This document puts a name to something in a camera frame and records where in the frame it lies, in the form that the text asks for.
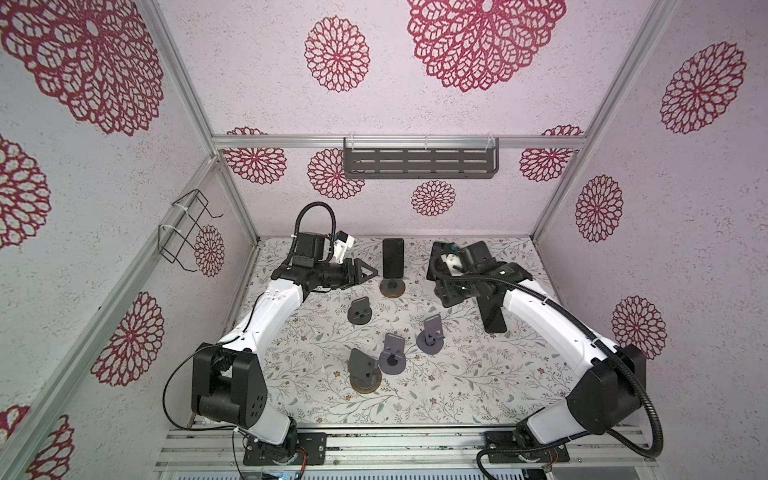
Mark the black phone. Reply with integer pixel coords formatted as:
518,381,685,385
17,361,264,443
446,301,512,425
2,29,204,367
477,293,507,334
426,241,457,281
382,238,405,280

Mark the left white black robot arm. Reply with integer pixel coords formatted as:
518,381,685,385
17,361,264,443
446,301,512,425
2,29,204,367
191,232,378,456

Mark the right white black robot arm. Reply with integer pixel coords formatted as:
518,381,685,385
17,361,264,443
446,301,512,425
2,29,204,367
427,241,647,449

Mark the back wooden base stand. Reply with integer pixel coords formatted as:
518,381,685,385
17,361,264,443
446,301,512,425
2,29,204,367
379,278,406,298

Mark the dark left phone stand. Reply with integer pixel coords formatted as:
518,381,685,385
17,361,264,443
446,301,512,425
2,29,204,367
347,296,373,326

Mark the grey round right stand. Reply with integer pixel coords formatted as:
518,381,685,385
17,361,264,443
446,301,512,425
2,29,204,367
416,314,445,355

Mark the grey round phone stand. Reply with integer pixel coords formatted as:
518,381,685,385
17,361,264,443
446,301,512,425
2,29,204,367
378,333,406,375

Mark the wooden base phone stand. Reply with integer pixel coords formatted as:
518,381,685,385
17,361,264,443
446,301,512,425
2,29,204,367
348,348,382,394

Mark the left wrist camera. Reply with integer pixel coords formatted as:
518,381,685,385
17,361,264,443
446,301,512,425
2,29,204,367
331,231,355,264

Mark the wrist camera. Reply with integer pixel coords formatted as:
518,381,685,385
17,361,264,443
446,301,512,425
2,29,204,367
444,245,466,276
331,231,355,264

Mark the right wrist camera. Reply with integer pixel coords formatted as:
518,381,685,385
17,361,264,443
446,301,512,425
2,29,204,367
444,245,466,276

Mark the dark grey wall shelf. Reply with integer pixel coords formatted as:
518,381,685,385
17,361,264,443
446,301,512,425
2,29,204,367
342,137,499,180

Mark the black wire wall rack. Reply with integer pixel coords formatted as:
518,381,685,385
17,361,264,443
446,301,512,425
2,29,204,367
156,189,226,278

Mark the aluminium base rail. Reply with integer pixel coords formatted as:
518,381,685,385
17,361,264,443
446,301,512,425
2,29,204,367
152,425,658,474

